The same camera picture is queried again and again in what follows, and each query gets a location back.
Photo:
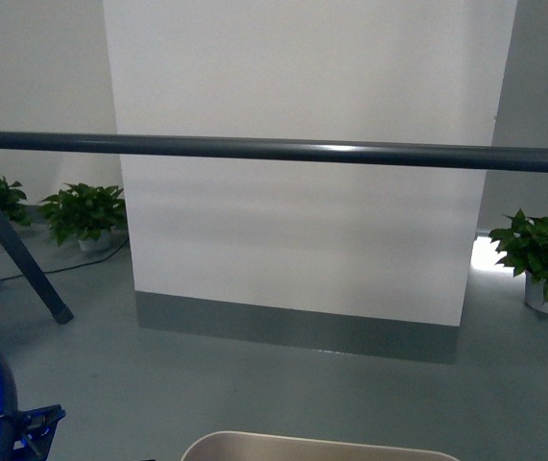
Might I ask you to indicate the potted green plant far left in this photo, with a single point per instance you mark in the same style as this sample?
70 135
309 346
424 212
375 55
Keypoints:
12 203

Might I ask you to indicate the grey clothes rack leg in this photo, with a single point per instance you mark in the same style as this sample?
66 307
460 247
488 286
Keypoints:
24 261

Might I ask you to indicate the grey clothes rack rail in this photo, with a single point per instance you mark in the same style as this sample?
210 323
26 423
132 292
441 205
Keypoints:
516 159

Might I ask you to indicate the beige plastic laundry hamper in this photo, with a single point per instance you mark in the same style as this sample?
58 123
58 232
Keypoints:
238 445

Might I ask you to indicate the potted green plant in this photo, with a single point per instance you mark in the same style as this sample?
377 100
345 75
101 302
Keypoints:
523 246
12 203
85 213

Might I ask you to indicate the potted green plant right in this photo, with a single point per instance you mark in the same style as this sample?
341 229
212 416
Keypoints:
523 246

